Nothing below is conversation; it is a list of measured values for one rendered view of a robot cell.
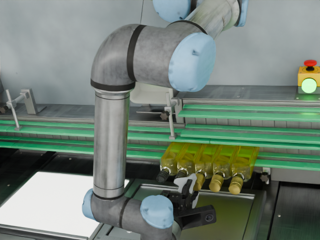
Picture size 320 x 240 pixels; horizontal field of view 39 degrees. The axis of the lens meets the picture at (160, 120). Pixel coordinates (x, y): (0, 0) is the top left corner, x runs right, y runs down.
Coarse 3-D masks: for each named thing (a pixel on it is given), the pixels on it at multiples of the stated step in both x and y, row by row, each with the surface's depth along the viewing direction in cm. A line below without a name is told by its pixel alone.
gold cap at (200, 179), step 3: (198, 174) 136; (201, 174) 136; (198, 177) 135; (201, 177) 135; (204, 177) 136; (198, 180) 133; (201, 180) 134; (204, 180) 136; (195, 183) 133; (198, 183) 133; (201, 183) 134; (195, 186) 134; (198, 186) 133; (201, 186) 134; (195, 189) 134; (198, 189) 134
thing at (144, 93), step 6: (138, 84) 170; (144, 84) 170; (150, 84) 169; (132, 90) 166; (138, 90) 170; (144, 90) 171; (150, 90) 170; (156, 90) 169; (162, 90) 168; (168, 90) 167; (132, 96) 167; (138, 96) 168; (144, 96) 168; (150, 96) 167; (156, 96) 166; (162, 96) 165; (138, 102) 166; (144, 102) 165; (150, 102) 164; (156, 102) 163; (162, 102) 162
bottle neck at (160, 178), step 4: (164, 168) 142; (168, 168) 142; (160, 172) 140; (164, 172) 140; (168, 172) 141; (160, 176) 139; (164, 176) 139; (168, 176) 141; (160, 180) 140; (164, 180) 139
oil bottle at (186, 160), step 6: (192, 144) 151; (198, 144) 150; (186, 150) 147; (192, 150) 147; (198, 150) 147; (180, 156) 145; (186, 156) 144; (192, 156) 144; (180, 162) 142; (186, 162) 141; (192, 162) 141; (180, 168) 141; (186, 168) 141; (192, 168) 141
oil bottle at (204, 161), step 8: (208, 144) 150; (216, 144) 149; (200, 152) 145; (208, 152) 145; (216, 152) 145; (200, 160) 141; (208, 160) 140; (200, 168) 139; (208, 168) 138; (208, 176) 139
